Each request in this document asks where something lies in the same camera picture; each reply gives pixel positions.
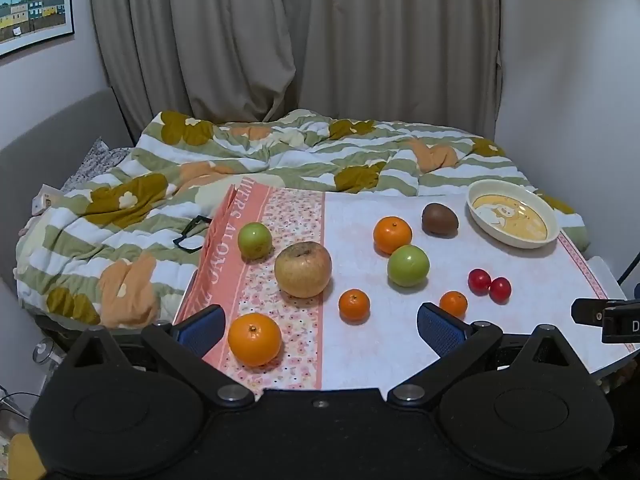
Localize cream bowl with yellow print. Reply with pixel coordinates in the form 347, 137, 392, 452
466, 179, 562, 250

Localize large orange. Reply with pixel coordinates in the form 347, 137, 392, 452
228, 312, 282, 367

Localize white table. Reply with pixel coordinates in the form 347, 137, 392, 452
587, 255, 636, 376

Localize red cherry tomato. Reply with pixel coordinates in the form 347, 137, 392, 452
488, 277, 512, 304
467, 268, 492, 296

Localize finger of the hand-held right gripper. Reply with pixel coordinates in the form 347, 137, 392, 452
571, 298, 606, 326

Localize small mandarin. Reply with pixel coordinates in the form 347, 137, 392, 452
439, 290, 469, 319
338, 289, 371, 323

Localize medium orange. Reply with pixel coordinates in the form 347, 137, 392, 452
373, 216, 414, 256

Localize beige curtain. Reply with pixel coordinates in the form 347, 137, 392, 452
87, 0, 502, 136

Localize small green apple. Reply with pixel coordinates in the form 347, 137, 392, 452
237, 222, 273, 261

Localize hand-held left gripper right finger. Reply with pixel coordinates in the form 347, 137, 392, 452
387, 302, 588, 407

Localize brown kiwi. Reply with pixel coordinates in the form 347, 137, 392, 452
421, 202, 460, 238

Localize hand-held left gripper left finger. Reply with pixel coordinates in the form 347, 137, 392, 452
62, 304, 255, 407

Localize green striped floral blanket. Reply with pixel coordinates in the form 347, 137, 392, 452
15, 109, 591, 328

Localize small white box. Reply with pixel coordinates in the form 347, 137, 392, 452
31, 183, 63, 216

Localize black eyeglasses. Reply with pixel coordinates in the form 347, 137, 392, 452
172, 215, 216, 253

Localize pink floral tablecloth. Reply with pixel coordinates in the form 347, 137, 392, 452
172, 184, 636, 391

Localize large yellow-brown apple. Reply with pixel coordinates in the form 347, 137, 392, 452
274, 241, 333, 299

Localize yellow object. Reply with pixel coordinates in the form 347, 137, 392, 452
7, 432, 46, 480

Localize grey padded headboard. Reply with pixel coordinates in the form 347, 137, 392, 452
0, 87, 136, 201

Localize small-flowered grey pillow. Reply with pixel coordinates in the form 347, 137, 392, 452
60, 137, 133, 193

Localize large green apple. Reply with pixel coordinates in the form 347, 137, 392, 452
387, 245, 431, 288

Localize framed wall poster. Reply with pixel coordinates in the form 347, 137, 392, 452
0, 0, 76, 58

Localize black cable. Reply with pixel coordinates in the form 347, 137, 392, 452
617, 250, 640, 286

